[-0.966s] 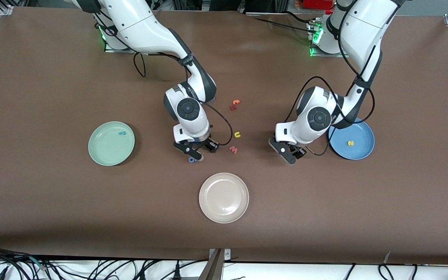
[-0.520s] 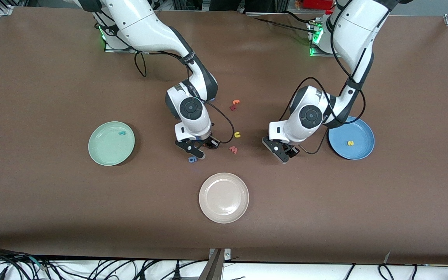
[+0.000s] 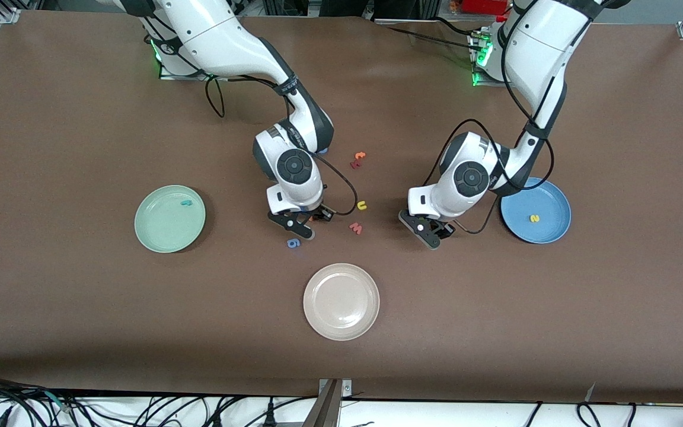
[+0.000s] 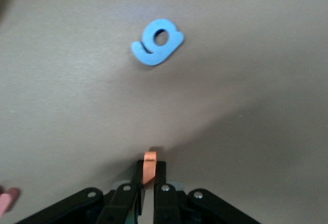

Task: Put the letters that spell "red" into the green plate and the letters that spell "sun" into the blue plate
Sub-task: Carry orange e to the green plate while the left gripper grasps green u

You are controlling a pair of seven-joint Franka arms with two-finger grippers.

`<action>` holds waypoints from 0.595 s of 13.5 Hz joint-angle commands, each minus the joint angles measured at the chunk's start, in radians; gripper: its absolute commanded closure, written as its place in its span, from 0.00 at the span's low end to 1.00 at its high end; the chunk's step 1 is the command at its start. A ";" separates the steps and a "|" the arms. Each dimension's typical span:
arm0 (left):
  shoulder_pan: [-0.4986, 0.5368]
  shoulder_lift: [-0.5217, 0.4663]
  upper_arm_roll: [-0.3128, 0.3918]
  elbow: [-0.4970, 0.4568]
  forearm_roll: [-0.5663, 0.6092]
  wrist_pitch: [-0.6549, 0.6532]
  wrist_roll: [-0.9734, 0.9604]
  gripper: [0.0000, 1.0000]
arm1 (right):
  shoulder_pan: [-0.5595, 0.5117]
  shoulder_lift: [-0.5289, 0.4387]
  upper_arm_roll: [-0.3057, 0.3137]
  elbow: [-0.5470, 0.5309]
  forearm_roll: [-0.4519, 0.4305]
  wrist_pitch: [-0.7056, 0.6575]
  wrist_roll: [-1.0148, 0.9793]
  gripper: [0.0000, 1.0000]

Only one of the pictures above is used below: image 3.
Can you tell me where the red box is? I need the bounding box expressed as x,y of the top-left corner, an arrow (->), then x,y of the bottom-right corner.
459,0 -> 509,15

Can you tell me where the pale green round plate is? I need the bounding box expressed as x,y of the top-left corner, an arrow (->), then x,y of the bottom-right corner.
134,185 -> 206,254

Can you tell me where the beige round plate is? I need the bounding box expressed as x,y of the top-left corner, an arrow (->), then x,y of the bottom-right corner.
303,263 -> 381,342

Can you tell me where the aluminium frame beam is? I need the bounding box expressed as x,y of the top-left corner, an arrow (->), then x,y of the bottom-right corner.
302,378 -> 354,427

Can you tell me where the blue round plate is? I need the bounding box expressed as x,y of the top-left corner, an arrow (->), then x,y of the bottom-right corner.
500,177 -> 572,244

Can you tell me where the teal tipped cable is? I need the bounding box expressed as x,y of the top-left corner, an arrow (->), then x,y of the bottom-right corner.
42,388 -> 75,414

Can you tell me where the thin black table cable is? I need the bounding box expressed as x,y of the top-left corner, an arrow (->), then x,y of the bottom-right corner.
430,17 -> 483,35
377,23 -> 476,50

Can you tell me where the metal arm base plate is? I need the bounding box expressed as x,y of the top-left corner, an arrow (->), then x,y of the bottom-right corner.
471,33 -> 506,88
159,56 -> 225,81

